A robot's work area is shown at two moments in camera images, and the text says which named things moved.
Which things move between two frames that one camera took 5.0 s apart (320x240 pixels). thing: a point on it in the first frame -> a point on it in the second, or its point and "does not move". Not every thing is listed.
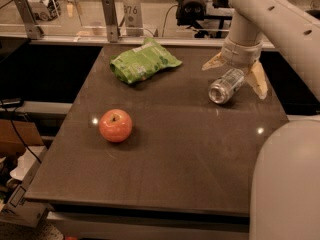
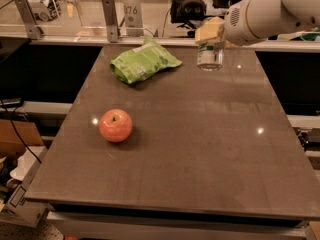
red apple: [115, 125] does not move
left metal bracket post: [32, 29] does not move
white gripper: [241, 56] -> [237, 26]
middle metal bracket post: [110, 14] does not move
